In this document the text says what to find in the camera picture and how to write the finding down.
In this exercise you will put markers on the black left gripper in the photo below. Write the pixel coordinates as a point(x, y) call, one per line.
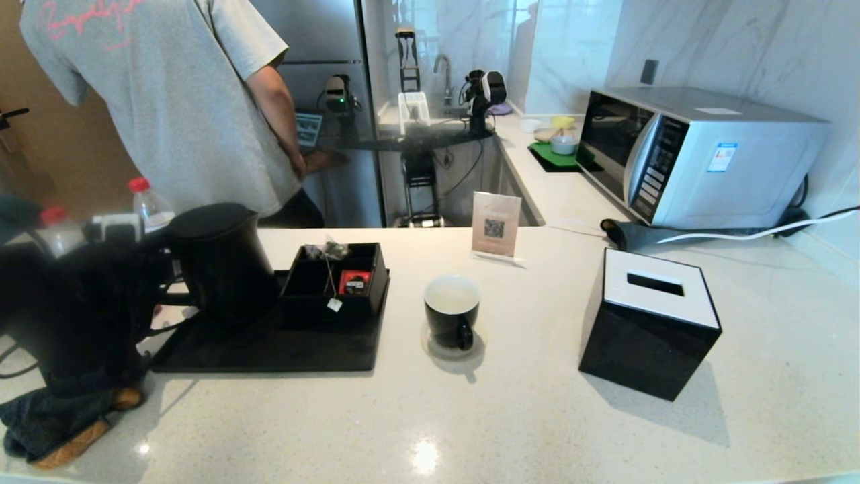
point(124, 279)

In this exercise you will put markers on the black electric kettle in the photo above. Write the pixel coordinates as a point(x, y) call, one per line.
point(228, 269)

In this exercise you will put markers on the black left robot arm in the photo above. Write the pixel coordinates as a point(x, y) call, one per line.
point(60, 316)

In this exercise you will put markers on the clear water bottle red cap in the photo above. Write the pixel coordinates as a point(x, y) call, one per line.
point(55, 216)
point(149, 202)

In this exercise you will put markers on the black serving tray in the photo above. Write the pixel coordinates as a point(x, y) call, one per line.
point(282, 353)

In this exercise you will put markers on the black compartment organizer box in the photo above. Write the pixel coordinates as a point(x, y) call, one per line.
point(309, 312)

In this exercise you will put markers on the person in gray t-shirt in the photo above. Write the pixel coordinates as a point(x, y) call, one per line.
point(168, 101)

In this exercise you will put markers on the red sachet packet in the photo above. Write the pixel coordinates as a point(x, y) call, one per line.
point(349, 277)

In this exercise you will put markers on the brown wooden desk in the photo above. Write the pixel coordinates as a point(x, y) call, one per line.
point(329, 161)

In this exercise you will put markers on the dark oven mitt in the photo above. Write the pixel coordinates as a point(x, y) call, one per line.
point(47, 423)

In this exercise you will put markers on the brown cork pad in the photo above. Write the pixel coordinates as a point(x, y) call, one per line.
point(70, 444)

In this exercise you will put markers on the open laptop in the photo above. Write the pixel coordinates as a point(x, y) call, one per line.
point(309, 129)

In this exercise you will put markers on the round translucent coaster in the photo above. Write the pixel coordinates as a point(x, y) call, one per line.
point(428, 344)

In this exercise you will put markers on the black mug white inside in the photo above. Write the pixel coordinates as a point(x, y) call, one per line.
point(447, 323)

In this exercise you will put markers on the pink QR code sign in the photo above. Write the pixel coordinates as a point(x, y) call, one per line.
point(496, 227)

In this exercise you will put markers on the chrome faucet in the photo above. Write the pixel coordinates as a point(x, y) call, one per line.
point(449, 82)

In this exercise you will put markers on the purple dish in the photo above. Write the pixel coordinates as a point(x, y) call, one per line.
point(500, 109)

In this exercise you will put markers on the white bowl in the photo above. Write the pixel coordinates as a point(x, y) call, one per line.
point(531, 126)

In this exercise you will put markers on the green mat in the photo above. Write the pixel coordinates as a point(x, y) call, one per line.
point(547, 156)

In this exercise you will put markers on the beige plate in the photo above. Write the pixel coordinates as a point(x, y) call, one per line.
point(544, 135)

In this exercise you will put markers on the yellow bowl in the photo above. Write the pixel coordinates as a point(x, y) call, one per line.
point(563, 122)

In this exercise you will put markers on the dark gray cloth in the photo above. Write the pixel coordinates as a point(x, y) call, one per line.
point(631, 235)

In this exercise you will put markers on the black tissue box white lid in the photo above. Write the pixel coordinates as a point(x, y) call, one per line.
point(638, 349)

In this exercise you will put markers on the silver microwave oven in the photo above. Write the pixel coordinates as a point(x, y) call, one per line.
point(739, 171)

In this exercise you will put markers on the dark wall socket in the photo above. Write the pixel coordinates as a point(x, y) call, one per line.
point(648, 72)

